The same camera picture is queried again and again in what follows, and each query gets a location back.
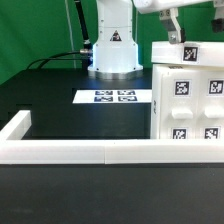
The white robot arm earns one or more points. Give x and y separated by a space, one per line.
115 53

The white U-shaped fence frame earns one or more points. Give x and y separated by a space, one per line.
14 149

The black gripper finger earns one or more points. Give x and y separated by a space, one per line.
168 18
218 21

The white cabinet body box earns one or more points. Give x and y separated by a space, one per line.
158 71

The white cabinet door panel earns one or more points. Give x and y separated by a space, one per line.
179 104
211 105

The white cabinet top block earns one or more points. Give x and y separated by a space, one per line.
189 53

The white base tag plate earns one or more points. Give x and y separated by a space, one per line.
113 96

